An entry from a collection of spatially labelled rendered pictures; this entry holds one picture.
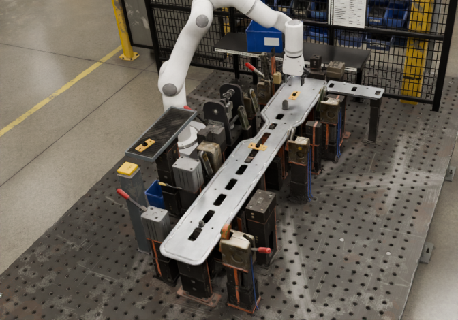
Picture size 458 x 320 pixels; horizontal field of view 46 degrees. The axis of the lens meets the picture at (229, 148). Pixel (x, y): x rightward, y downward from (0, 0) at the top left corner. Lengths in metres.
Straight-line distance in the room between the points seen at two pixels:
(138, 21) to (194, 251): 3.69
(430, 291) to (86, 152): 2.70
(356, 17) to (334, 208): 1.11
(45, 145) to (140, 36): 1.55
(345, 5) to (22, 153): 2.80
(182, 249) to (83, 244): 0.69
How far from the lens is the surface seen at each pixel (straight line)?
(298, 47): 2.60
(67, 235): 2.63
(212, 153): 2.28
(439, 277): 3.27
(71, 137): 4.61
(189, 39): 2.54
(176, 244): 2.01
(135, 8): 5.34
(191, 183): 2.19
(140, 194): 2.20
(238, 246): 1.89
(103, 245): 2.52
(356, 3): 3.06
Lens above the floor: 2.44
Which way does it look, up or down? 36 degrees down
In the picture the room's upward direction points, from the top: 6 degrees counter-clockwise
